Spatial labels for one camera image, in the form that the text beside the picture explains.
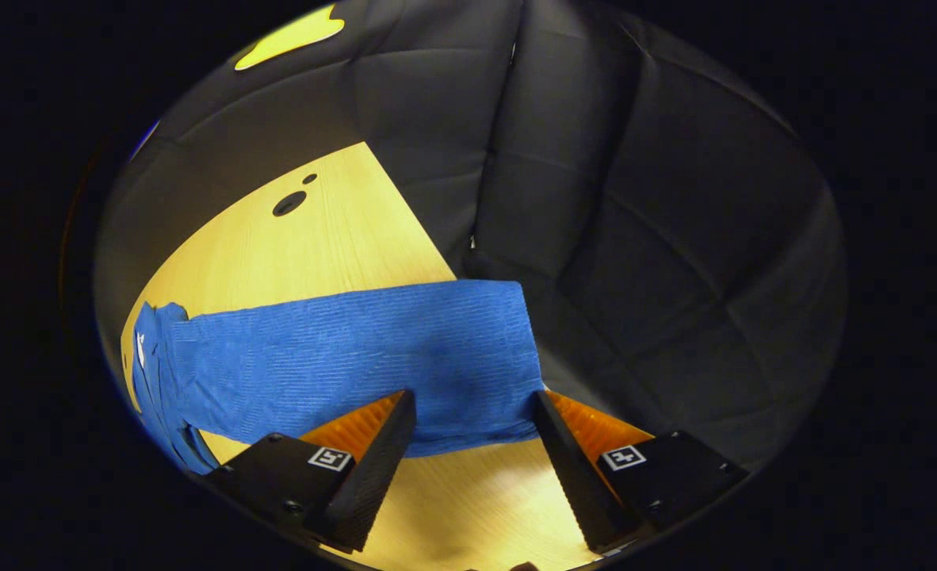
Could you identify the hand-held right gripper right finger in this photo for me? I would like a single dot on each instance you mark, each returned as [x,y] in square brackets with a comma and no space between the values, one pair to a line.
[575,476]

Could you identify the blue shirt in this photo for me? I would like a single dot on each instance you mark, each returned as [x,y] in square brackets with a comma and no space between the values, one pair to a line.
[342,357]

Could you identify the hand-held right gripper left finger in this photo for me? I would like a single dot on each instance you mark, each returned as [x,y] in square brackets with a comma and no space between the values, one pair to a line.
[373,476]

